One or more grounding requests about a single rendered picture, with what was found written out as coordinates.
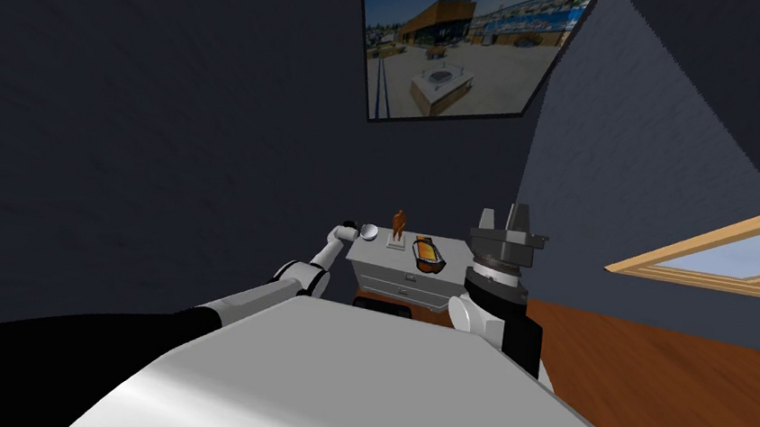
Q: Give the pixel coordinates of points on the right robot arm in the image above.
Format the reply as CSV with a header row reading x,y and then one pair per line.
x,y
518,332

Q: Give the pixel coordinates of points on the white round bowl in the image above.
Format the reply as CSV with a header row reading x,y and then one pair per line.
x,y
369,232

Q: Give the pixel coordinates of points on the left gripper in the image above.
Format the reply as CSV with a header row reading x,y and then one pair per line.
x,y
350,225

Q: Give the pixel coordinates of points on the orange figurine on white base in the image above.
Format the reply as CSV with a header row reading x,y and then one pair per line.
x,y
398,227

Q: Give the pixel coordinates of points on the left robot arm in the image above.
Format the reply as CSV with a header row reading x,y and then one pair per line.
x,y
42,361

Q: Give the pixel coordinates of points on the grey dresser with drawers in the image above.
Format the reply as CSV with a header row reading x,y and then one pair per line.
x,y
383,276

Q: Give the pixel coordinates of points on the orange and black oblong container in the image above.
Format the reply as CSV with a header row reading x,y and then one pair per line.
x,y
428,255

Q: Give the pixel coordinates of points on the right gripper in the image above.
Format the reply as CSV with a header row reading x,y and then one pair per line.
x,y
505,247

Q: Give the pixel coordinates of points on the dark framed outdoor view window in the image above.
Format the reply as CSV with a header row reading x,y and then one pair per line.
x,y
459,42

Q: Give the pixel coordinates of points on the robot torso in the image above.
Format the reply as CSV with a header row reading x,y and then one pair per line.
x,y
358,392

